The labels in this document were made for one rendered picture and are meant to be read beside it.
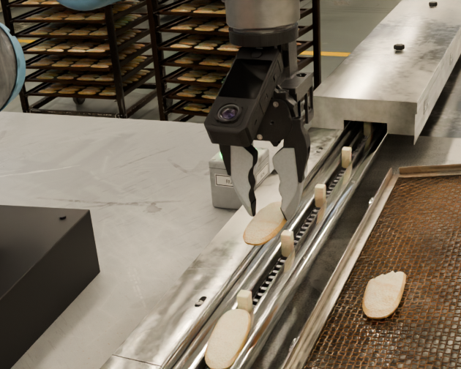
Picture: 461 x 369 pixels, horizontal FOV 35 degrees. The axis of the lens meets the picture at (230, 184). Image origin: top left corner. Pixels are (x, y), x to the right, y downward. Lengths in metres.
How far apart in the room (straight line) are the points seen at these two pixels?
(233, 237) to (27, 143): 0.63
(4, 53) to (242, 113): 0.38
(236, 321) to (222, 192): 0.34
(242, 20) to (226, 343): 0.32
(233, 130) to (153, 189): 0.50
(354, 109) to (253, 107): 0.55
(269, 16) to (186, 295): 0.31
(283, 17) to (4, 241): 0.42
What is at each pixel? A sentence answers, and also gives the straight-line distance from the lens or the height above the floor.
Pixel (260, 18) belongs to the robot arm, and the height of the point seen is 1.15.
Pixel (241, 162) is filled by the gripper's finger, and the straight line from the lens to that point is 0.79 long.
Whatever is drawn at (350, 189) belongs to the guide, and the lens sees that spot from 1.03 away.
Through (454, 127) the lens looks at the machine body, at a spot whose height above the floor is 0.82.
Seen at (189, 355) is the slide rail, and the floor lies 0.85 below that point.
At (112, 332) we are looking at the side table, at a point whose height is 0.82.
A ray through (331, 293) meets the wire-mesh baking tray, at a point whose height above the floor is 0.89.
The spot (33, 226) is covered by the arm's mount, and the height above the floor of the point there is 0.91.
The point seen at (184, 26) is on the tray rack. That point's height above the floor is 0.61.
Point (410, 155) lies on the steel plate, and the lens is 1.25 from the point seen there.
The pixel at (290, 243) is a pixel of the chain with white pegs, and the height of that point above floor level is 0.86.
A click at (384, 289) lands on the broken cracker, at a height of 0.91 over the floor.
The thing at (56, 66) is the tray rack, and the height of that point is 0.38.
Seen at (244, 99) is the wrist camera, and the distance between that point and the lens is 0.70.
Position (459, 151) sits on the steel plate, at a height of 0.82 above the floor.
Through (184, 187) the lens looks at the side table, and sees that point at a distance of 1.17.
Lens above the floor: 1.31
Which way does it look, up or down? 25 degrees down
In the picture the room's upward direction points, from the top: 4 degrees counter-clockwise
